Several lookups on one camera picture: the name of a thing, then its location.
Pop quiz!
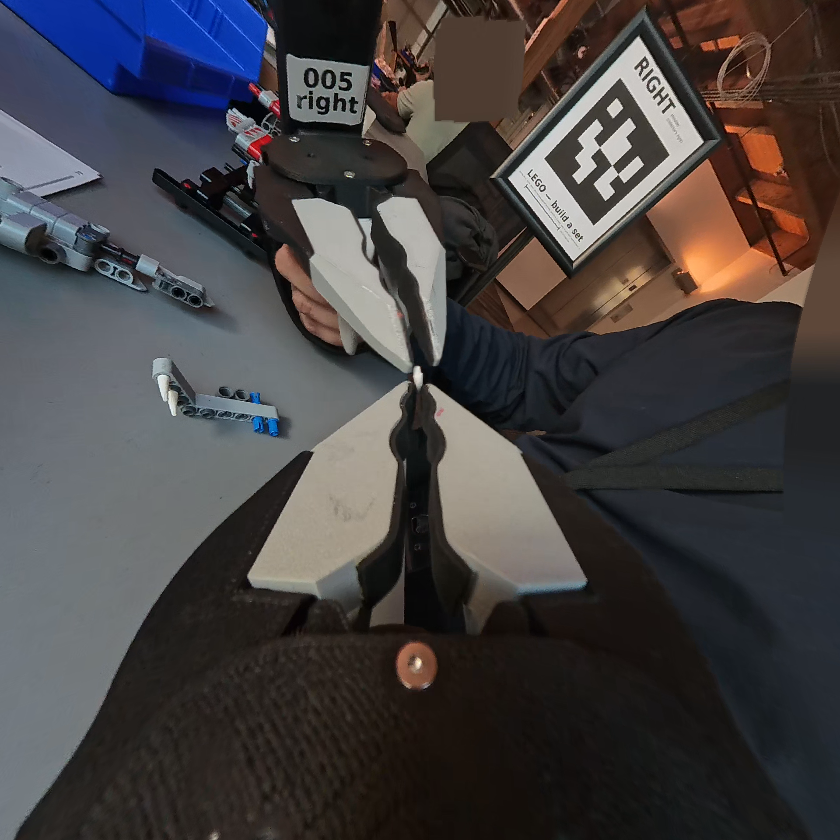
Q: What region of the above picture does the black office chair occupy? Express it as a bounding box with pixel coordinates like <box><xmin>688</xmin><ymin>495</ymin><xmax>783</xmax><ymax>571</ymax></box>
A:
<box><xmin>427</xmin><ymin>121</ymin><xmax>526</xmax><ymax>198</ymax></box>

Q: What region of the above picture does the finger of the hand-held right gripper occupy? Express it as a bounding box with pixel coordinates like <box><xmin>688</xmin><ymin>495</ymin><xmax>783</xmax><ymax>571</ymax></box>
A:
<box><xmin>371</xmin><ymin>199</ymin><xmax>449</xmax><ymax>367</ymax></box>
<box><xmin>290</xmin><ymin>199</ymin><xmax>417</xmax><ymax>370</ymax></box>

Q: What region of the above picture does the lego instruction booklet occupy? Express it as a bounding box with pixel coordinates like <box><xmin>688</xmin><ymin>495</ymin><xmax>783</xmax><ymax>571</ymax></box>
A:
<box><xmin>0</xmin><ymin>108</ymin><xmax>102</xmax><ymax>198</ymax></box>

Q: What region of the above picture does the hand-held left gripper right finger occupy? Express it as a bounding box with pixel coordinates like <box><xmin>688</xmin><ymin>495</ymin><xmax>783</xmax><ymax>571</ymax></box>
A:
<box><xmin>420</xmin><ymin>382</ymin><xmax>588</xmax><ymax>634</ymax></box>

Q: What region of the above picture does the person's dark blue torso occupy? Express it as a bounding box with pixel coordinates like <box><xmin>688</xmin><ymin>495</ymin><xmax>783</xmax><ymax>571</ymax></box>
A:
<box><xmin>518</xmin><ymin>367</ymin><xmax>840</xmax><ymax>840</ymax></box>

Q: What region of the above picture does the grey lego jaw assembly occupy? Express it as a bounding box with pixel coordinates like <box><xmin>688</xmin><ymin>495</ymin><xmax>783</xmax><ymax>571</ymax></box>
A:
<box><xmin>152</xmin><ymin>357</ymin><xmax>280</xmax><ymax>436</ymax></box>

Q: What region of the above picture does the black jacket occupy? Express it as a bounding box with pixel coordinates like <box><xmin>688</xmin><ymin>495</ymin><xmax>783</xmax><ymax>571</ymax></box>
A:
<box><xmin>440</xmin><ymin>197</ymin><xmax>500</xmax><ymax>303</ymax></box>

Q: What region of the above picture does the framed marker sign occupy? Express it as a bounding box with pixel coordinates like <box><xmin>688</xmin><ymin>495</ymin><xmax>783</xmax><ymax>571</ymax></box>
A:
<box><xmin>491</xmin><ymin>8</ymin><xmax>725</xmax><ymax>277</ymax></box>

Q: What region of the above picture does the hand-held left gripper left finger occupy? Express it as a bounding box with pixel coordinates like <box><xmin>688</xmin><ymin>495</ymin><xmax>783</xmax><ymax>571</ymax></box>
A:
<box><xmin>247</xmin><ymin>382</ymin><xmax>417</xmax><ymax>614</ymax></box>

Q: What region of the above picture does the person's right hand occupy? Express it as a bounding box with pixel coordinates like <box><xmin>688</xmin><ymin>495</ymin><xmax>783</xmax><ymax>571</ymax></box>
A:
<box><xmin>276</xmin><ymin>246</ymin><xmax>358</xmax><ymax>355</ymax></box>

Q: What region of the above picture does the grey lego motor assembly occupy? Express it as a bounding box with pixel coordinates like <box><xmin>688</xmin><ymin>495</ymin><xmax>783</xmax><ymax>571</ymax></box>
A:
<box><xmin>0</xmin><ymin>177</ymin><xmax>215</xmax><ymax>309</ymax></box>

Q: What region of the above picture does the blue plastic bin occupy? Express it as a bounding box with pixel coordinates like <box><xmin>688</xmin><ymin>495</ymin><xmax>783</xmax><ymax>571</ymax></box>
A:
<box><xmin>16</xmin><ymin>0</ymin><xmax>270</xmax><ymax>109</ymax></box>

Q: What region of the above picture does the coil of wire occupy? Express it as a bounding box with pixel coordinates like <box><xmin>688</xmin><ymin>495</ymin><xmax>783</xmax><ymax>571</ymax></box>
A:
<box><xmin>717</xmin><ymin>31</ymin><xmax>774</xmax><ymax>99</ymax></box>

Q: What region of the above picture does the black lanyard strap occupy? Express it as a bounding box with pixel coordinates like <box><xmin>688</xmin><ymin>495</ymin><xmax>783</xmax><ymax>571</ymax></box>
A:
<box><xmin>567</xmin><ymin>381</ymin><xmax>788</xmax><ymax>493</ymax></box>

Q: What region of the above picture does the person's right forearm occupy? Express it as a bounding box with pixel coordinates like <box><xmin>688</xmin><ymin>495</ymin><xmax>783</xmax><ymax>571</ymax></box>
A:
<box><xmin>427</xmin><ymin>298</ymin><xmax>805</xmax><ymax>434</ymax></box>

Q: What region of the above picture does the black red lego chassis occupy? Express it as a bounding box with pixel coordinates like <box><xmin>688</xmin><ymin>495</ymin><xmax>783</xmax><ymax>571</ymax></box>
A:
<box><xmin>152</xmin><ymin>84</ymin><xmax>290</xmax><ymax>260</ymax></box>

